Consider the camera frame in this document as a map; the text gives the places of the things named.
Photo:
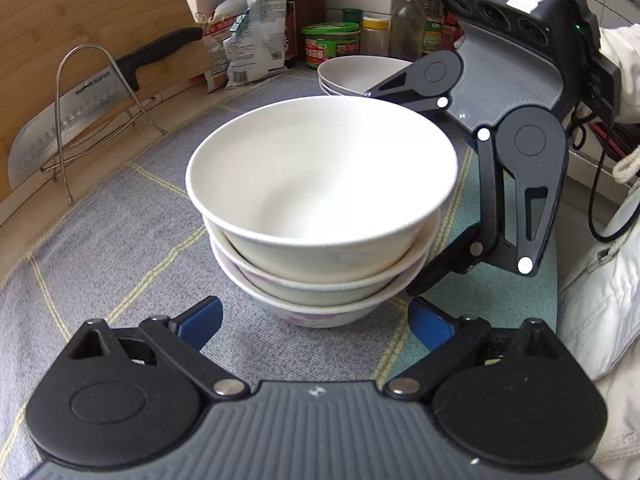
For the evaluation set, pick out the dark red knife block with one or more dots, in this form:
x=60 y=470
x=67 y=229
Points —
x=310 y=0

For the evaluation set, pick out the small green-capped bottle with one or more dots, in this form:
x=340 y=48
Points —
x=352 y=14

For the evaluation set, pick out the red-capped glass bottle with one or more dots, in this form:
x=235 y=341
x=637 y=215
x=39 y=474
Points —
x=406 y=25

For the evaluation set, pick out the person's white clothing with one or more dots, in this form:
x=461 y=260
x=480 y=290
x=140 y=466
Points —
x=600 y=310

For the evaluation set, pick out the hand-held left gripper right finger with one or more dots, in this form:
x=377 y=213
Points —
x=430 y=325

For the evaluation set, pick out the teal cloth mat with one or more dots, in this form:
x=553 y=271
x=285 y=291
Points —
x=547 y=280

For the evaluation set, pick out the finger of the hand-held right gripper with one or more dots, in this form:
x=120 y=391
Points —
x=390 y=87
x=435 y=270

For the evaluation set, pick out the gold binder clip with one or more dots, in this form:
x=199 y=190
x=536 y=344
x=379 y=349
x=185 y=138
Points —
x=202 y=17

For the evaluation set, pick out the green-lidded sauce jar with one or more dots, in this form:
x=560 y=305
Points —
x=330 y=47

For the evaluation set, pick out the green-label oil bottle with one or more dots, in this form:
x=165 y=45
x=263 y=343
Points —
x=432 y=30

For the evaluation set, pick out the white flower-print plate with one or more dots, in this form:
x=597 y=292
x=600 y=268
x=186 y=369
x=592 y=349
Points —
x=355 y=72

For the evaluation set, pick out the grey checked mat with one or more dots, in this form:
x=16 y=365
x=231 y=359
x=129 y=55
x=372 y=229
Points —
x=125 y=220

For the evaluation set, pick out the person's right forearm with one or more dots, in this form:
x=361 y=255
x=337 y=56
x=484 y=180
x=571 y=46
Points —
x=625 y=60

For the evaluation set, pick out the yellow-capped spice jar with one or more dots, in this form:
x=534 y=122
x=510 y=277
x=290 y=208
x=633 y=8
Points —
x=375 y=37

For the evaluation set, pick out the orange and white bag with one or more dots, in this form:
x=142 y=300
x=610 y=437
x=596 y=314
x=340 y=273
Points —
x=215 y=55

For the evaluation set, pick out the white and blue bag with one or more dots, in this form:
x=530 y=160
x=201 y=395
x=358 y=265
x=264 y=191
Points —
x=255 y=45

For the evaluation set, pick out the red-label sauce bottle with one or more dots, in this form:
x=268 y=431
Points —
x=450 y=30

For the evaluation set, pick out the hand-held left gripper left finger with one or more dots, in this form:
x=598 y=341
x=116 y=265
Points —
x=202 y=320

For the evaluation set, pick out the plain white bowl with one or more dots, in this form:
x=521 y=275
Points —
x=320 y=170

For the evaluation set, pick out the green binder clip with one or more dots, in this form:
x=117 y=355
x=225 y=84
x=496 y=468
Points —
x=239 y=24

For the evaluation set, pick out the bamboo cutting board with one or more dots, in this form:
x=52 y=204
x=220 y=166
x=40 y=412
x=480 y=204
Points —
x=100 y=10

